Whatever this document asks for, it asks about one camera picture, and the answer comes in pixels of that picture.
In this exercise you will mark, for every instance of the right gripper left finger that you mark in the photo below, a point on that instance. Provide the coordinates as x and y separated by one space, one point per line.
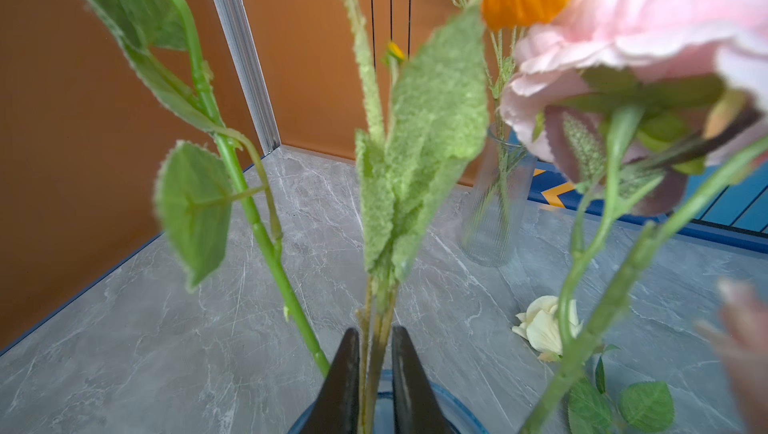
336 407

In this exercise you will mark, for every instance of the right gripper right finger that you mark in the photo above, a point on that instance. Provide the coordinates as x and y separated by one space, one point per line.
416 409

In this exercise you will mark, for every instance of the purple glass vase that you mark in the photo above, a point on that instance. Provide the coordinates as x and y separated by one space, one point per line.
460 418

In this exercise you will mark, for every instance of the pink white bud stem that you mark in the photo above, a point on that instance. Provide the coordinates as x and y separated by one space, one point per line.
650 108

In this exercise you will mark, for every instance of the clear glass vase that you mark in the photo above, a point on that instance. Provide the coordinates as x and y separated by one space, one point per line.
493 212

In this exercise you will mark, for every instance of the cream rose stem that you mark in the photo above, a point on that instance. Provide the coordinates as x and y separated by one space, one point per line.
645 407

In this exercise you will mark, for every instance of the yellow flower stem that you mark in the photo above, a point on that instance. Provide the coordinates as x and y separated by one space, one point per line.
418 141

